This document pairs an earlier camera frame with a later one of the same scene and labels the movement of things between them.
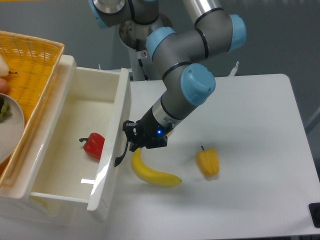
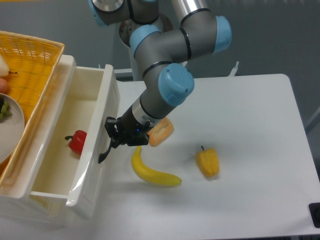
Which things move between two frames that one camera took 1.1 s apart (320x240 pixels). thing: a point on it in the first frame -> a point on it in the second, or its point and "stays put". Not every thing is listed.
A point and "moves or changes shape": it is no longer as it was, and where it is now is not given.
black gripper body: (149, 127) -> (132, 131)
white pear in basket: (4, 67) stays put
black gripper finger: (128, 126) -> (112, 131)
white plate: (11, 129) stays put
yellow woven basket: (33, 62) stays put
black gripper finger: (160, 142) -> (141, 140)
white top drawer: (85, 139) moves or changes shape
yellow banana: (151, 175) stays put
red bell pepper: (94, 145) -> (77, 141)
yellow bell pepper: (208, 161) stays put
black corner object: (314, 210) stays put
